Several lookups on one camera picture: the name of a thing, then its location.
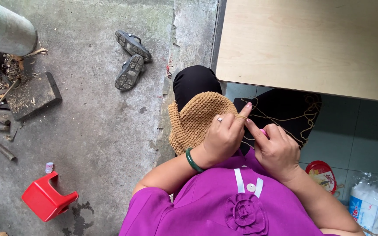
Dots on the tan crocheted piece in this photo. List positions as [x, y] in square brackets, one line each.
[194, 119]

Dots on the purple blouse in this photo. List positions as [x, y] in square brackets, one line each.
[208, 203]

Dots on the white plastic bag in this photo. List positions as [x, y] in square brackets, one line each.
[369, 205]

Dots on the person's right hand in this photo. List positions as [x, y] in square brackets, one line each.
[279, 154]

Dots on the pile of wood shavings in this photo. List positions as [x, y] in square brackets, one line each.
[3, 73]

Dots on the red lidded tin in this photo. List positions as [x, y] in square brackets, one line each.
[322, 175]

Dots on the black trousers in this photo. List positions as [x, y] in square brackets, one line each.
[192, 82]

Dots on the tan yarn strand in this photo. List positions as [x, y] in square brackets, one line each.
[294, 118]

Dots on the dark rubber sandal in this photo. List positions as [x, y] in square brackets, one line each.
[132, 45]
[129, 72]

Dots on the person's left hand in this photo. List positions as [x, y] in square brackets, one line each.
[223, 141]

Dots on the dark wooden block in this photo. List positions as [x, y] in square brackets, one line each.
[33, 95]

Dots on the green jade bangle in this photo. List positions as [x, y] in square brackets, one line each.
[191, 161]

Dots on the grey metal cylinder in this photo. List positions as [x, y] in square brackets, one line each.
[3, 28]

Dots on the pink crochet hook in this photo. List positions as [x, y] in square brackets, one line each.
[263, 132]

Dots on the red plastic stool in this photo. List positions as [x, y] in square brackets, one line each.
[46, 196]

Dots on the small white bottle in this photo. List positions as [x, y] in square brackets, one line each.
[49, 167]

